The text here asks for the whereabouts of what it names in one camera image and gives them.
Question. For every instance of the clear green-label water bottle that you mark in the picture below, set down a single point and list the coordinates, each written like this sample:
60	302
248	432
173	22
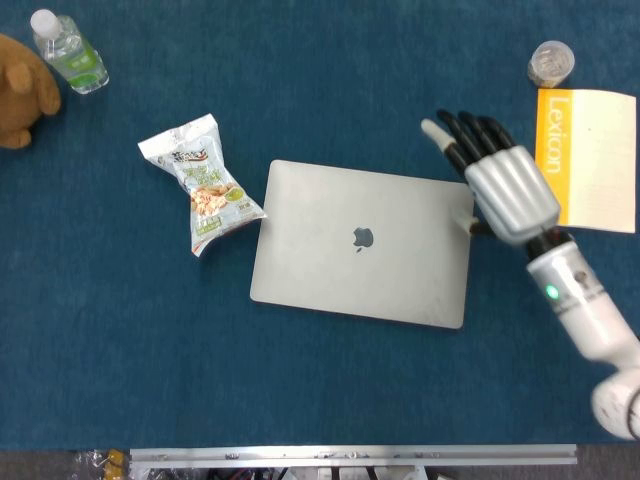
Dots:
75	60

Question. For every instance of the yellow white Lexicon booklet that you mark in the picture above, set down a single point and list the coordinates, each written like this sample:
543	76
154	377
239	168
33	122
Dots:
600	160

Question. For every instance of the clear plastic bag yellow parts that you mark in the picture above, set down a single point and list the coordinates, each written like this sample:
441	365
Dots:
100	465

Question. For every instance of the white peanut snack bag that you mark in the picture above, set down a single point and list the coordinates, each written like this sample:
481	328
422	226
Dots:
205	190

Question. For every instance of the clear lidded plastic jar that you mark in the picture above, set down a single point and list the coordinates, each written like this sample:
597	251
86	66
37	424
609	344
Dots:
550	62

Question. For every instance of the blue felt table cloth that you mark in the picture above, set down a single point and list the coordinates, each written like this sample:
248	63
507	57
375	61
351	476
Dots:
150	325

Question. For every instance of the aluminium profile rail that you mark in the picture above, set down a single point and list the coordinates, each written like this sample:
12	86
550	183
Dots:
350	454

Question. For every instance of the silver Apple laptop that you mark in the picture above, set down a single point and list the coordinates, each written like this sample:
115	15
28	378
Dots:
325	250

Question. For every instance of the brown plush toy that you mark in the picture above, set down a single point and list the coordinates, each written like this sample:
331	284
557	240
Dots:
20	100

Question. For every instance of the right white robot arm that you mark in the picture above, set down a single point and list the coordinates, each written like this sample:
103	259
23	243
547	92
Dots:
575	300

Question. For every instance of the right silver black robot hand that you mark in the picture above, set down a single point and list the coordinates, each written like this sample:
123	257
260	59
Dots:
510	190

